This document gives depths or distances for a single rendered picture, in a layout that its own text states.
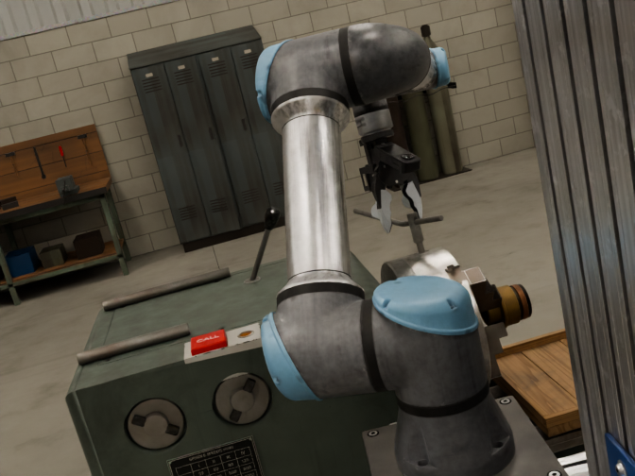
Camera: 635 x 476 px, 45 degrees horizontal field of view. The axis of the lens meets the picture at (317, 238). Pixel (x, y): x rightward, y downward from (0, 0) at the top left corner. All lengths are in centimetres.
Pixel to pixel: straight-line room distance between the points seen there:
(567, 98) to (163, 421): 89
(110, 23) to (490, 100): 412
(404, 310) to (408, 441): 18
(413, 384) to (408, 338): 6
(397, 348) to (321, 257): 16
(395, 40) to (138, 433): 76
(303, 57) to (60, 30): 702
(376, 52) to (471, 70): 758
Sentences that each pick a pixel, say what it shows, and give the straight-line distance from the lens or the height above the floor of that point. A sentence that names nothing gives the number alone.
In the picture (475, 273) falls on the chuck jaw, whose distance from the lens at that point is 154.
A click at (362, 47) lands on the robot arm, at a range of 110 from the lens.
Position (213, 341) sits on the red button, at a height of 127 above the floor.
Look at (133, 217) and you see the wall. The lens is 815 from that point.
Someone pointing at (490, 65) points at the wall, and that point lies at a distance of 876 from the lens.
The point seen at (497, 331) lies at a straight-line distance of 163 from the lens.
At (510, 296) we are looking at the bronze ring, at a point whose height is 111.
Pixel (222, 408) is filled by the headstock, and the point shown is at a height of 115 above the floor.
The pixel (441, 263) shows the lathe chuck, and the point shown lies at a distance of 153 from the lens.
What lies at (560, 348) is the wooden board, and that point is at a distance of 190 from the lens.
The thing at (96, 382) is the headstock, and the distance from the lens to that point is 132.
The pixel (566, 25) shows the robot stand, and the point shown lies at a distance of 66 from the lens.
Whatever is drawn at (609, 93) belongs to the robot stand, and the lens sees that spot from 60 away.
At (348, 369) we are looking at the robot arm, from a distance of 92.
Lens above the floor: 170
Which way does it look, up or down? 14 degrees down
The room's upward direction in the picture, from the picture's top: 14 degrees counter-clockwise
